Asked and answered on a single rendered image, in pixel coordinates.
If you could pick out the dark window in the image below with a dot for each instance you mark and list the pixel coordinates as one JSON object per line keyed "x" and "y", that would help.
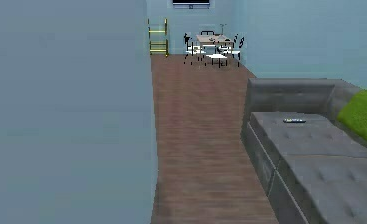
{"x": 191, "y": 2}

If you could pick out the grey sofa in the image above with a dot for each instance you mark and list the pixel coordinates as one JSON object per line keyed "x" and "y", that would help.
{"x": 311, "y": 143}

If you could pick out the light wooden dining table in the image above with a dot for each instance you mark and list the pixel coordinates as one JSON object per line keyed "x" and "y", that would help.
{"x": 213, "y": 39}

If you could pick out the white seat black chair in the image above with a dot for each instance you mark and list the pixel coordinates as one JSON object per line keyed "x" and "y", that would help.
{"x": 192, "y": 49}
{"x": 217, "y": 57}
{"x": 235, "y": 50}
{"x": 207, "y": 32}

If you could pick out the gold shelf rack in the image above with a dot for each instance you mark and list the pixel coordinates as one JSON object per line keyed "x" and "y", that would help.
{"x": 158, "y": 37}

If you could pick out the green pillow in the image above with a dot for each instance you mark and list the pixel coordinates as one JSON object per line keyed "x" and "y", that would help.
{"x": 359, "y": 115}

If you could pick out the dark remote control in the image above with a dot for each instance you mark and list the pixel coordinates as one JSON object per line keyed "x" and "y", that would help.
{"x": 294, "y": 120}

